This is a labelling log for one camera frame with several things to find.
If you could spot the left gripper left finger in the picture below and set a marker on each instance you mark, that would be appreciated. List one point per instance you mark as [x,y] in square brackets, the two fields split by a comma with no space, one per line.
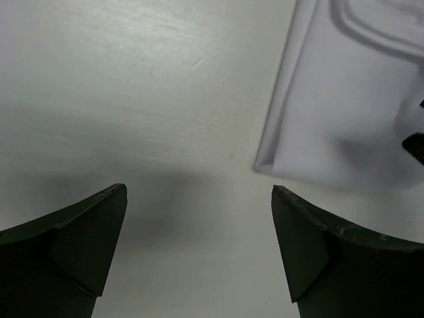
[57,265]

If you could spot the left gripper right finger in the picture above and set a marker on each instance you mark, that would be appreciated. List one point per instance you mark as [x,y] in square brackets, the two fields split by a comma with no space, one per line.
[336,268]

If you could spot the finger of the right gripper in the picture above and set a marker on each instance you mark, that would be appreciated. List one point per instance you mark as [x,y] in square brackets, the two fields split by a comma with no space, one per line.
[414,145]

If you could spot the white t shirt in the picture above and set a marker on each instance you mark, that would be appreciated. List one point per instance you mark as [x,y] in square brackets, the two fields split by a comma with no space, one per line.
[348,95]

